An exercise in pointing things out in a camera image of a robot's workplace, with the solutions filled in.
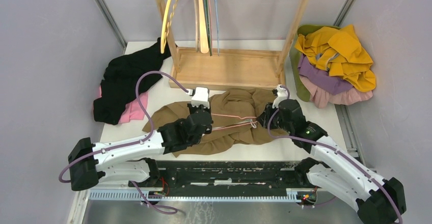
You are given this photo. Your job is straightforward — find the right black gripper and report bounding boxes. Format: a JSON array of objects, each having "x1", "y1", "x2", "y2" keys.
[{"x1": 256, "y1": 102, "x2": 293, "y2": 133}]

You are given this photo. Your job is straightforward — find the tan pleated skirt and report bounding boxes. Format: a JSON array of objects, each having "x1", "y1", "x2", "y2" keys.
[{"x1": 142, "y1": 88, "x2": 291, "y2": 158}]

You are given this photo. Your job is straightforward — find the pink wire hanger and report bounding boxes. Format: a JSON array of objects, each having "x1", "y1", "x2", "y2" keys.
[{"x1": 211, "y1": 113, "x2": 258, "y2": 131}]

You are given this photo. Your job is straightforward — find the yellow garment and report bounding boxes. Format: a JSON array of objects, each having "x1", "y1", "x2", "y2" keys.
[{"x1": 294, "y1": 24, "x2": 376, "y2": 92}]

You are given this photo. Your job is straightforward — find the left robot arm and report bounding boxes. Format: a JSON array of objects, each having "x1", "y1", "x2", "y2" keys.
[{"x1": 67, "y1": 103, "x2": 213, "y2": 191}]

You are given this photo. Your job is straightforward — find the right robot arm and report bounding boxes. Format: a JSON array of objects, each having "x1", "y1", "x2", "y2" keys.
[{"x1": 258, "y1": 99, "x2": 407, "y2": 223}]

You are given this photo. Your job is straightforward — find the wooden hanger rack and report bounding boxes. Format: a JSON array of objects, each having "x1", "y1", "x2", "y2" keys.
[{"x1": 155, "y1": 0, "x2": 309, "y2": 90}]

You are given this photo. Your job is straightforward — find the beige wooden hanger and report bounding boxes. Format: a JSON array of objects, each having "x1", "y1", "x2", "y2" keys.
[{"x1": 194, "y1": 0, "x2": 209, "y2": 53}]

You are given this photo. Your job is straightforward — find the yellow plastic hanger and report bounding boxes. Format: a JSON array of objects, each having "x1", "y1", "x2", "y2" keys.
[{"x1": 160, "y1": 0, "x2": 179, "y2": 53}]

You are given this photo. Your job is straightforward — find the green plastic hanger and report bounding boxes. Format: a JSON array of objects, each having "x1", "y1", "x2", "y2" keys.
[{"x1": 203, "y1": 0, "x2": 213, "y2": 56}]

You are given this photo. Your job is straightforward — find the green plastic bin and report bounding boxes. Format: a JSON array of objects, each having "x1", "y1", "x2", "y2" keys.
[{"x1": 289, "y1": 24, "x2": 340, "y2": 102}]

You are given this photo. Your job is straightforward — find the light pink ruffled garment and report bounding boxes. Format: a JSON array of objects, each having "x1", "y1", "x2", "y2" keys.
[{"x1": 300, "y1": 76, "x2": 373, "y2": 108}]

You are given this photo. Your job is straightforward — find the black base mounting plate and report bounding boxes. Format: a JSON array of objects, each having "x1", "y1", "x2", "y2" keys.
[{"x1": 137, "y1": 160, "x2": 315, "y2": 197}]

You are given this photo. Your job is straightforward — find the purple garment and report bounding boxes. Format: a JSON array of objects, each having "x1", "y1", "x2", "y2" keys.
[{"x1": 298, "y1": 54, "x2": 354, "y2": 95}]

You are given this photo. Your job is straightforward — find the black garment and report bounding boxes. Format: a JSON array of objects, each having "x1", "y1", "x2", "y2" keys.
[{"x1": 93, "y1": 38, "x2": 171, "y2": 125}]

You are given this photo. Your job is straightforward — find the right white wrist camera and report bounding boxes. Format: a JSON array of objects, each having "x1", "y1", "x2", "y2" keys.
[{"x1": 272, "y1": 85, "x2": 290, "y2": 108}]

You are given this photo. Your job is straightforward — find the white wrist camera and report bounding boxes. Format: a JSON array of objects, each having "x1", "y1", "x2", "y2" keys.
[
  {"x1": 272, "y1": 85, "x2": 290, "y2": 108},
  {"x1": 186, "y1": 87, "x2": 210, "y2": 109}
]

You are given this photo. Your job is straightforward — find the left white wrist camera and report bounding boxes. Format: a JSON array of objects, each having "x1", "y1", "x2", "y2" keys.
[{"x1": 186, "y1": 87, "x2": 210, "y2": 109}]

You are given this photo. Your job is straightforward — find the aluminium frame rail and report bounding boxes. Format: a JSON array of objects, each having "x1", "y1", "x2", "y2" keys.
[{"x1": 66, "y1": 167, "x2": 392, "y2": 224}]

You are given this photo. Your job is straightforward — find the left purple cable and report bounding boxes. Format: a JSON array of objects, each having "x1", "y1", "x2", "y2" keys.
[{"x1": 59, "y1": 71, "x2": 194, "y2": 215}]

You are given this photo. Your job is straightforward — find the blue wire hanger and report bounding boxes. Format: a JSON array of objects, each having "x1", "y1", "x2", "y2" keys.
[{"x1": 214, "y1": 0, "x2": 220, "y2": 55}]

